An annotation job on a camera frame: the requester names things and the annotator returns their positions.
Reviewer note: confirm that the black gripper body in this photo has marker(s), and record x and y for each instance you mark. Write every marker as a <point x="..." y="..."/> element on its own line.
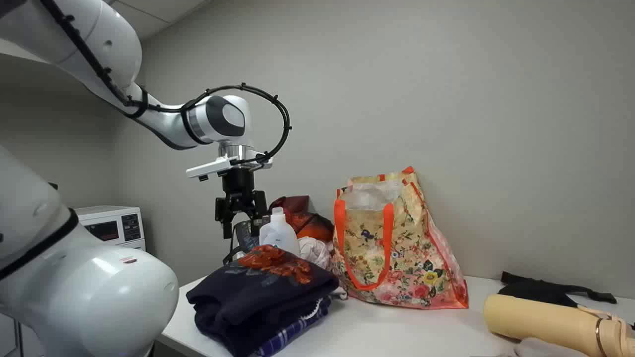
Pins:
<point x="239" y="185"/>

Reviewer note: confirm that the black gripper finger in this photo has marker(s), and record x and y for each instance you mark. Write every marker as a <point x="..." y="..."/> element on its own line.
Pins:
<point x="259" y="207"/>
<point x="224" y="214"/>

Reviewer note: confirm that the navy and orange knit sweater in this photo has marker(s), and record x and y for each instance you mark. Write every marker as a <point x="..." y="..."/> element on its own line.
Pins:
<point x="265" y="278"/>

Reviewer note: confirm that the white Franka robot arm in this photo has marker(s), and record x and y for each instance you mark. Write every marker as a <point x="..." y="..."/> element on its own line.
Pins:
<point x="73" y="298"/>

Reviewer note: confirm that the dark red bag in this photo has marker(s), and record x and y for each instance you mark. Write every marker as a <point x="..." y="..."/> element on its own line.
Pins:
<point x="309" y="214"/>

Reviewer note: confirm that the white detergent bottle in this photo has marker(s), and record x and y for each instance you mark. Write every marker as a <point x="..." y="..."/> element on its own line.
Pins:
<point x="279" y="234"/>

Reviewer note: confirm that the white crumpled cloth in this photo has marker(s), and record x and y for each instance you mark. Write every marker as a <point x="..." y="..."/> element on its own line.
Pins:
<point x="313" y="252"/>

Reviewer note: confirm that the white washing machine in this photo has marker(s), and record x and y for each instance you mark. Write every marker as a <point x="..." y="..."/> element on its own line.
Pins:
<point x="116" y="226"/>

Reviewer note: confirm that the blue plaid cloth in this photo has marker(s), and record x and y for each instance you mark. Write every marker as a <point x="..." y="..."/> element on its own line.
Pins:
<point x="291" y="333"/>

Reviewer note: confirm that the black cloth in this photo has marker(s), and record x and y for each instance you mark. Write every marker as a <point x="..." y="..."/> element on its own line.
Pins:
<point x="537" y="288"/>

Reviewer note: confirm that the beige rolled cloth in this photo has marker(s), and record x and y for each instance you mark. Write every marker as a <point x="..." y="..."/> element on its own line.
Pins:
<point x="549" y="320"/>

